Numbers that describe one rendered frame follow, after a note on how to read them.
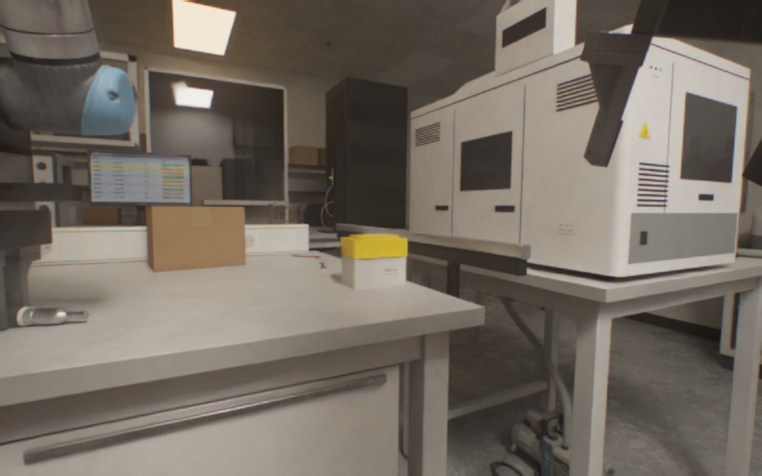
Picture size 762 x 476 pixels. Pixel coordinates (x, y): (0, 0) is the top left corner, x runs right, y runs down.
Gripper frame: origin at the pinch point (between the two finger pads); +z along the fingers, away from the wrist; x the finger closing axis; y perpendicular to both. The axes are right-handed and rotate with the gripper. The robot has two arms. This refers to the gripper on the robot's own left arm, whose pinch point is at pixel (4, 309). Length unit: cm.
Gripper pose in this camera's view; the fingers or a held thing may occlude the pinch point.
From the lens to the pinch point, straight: 71.8
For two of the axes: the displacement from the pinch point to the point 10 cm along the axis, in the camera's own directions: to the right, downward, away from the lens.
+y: -9.9, 0.1, -1.7
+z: -0.1, 10.0, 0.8
